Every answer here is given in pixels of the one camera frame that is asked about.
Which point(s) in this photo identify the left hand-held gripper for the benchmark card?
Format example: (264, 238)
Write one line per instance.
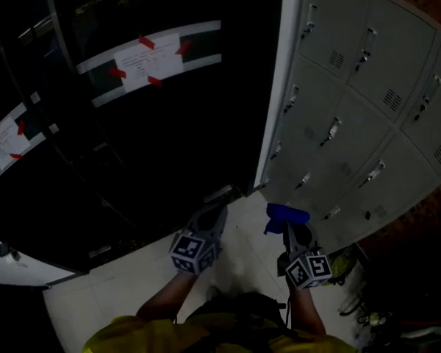
(191, 250)

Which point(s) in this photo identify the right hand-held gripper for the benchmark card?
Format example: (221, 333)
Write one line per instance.
(308, 268)

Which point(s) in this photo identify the blue wiping cloth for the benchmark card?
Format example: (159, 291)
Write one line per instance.
(283, 213)

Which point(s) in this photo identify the grey metal lockers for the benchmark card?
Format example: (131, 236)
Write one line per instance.
(367, 116)

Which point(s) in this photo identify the person's left forearm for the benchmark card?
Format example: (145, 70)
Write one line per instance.
(165, 296)

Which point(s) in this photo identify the person's right forearm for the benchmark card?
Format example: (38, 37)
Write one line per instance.
(307, 311)

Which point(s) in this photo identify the metal glass door fitting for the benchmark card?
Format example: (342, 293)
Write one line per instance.
(217, 193)
(100, 252)
(100, 147)

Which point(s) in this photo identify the dark glass door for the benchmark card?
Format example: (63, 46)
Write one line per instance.
(29, 204)
(191, 131)

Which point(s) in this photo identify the yellow-green bag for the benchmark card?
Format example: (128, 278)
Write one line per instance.
(341, 267)

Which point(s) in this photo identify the black chest bag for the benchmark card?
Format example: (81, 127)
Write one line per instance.
(242, 307)

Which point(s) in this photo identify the person's yellow shirt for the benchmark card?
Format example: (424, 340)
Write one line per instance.
(132, 337)

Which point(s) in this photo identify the red tape strip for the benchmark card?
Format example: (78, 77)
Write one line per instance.
(154, 81)
(16, 156)
(21, 128)
(183, 48)
(146, 42)
(117, 73)

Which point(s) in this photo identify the white printed paper sheet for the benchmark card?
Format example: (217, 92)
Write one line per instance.
(147, 63)
(5, 143)

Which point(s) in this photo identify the wall socket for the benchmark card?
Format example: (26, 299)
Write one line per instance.
(7, 253)

